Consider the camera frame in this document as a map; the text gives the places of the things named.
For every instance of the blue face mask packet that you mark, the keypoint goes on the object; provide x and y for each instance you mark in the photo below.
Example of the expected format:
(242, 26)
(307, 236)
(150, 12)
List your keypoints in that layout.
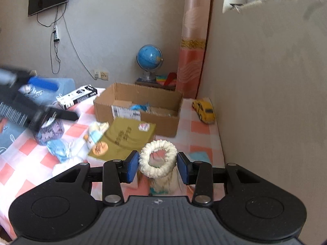
(139, 106)
(57, 149)

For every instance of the pink checkered bed sheet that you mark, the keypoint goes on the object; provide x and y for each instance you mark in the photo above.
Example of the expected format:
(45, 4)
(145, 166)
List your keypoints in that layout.
(196, 132)

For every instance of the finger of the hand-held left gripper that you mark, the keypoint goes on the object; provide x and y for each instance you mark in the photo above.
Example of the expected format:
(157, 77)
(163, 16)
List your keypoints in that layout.
(67, 116)

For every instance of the white and blue plush sheep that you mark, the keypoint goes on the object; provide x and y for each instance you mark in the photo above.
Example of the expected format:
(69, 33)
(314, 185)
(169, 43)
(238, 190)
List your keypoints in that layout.
(95, 135)

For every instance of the beige headboard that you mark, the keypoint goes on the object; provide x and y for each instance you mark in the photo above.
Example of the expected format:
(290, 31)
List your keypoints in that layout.
(268, 81)

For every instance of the white power strip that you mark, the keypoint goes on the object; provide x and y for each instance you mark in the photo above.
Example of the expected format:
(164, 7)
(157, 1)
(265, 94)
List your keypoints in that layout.
(56, 34)

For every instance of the pink patterned curtain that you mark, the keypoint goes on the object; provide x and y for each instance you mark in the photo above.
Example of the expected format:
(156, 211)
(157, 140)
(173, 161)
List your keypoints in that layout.
(195, 30)

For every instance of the red toy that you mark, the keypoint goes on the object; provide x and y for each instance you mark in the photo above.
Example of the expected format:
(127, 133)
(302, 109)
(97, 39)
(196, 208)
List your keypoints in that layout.
(171, 77)

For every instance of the black and white carton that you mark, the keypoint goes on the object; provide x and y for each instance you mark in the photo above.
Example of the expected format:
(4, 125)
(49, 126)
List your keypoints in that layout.
(76, 97)

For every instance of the yellow tissue pack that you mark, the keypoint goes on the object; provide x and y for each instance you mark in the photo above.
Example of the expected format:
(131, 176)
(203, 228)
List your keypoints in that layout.
(127, 140)

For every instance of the brown bedside cabinet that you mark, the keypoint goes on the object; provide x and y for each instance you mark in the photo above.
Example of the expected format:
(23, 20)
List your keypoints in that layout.
(145, 83)

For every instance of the rainbow coloured toy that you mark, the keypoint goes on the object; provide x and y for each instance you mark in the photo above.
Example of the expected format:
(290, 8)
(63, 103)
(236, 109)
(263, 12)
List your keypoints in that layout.
(161, 79)

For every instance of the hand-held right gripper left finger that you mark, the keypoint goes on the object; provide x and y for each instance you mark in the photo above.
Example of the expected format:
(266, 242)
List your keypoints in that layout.
(132, 167)

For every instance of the purple packet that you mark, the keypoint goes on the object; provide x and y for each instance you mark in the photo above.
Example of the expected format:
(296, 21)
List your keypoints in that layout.
(51, 132)

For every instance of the white ruffled scrunchie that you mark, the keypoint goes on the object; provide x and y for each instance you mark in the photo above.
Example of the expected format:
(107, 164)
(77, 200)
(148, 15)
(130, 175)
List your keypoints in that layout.
(145, 163)

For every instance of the cardboard box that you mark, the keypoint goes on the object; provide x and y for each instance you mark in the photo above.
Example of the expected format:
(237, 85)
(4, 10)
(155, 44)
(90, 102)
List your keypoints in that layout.
(104, 108)

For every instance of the blue globe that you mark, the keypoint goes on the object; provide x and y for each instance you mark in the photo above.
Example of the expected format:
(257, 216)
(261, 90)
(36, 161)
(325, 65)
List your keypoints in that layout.
(149, 56)

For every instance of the white pouch with green print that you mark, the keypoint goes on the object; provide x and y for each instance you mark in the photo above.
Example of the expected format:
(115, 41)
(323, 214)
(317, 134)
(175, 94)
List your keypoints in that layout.
(166, 185)

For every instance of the yellow toy car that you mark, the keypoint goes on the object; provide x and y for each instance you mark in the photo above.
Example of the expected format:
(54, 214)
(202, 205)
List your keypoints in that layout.
(204, 111)

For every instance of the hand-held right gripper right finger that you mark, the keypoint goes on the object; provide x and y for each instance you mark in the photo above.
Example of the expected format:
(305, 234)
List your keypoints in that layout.
(182, 169)

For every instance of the wall socket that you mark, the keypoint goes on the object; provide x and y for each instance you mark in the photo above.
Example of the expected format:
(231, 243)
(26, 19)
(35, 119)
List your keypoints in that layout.
(101, 74)

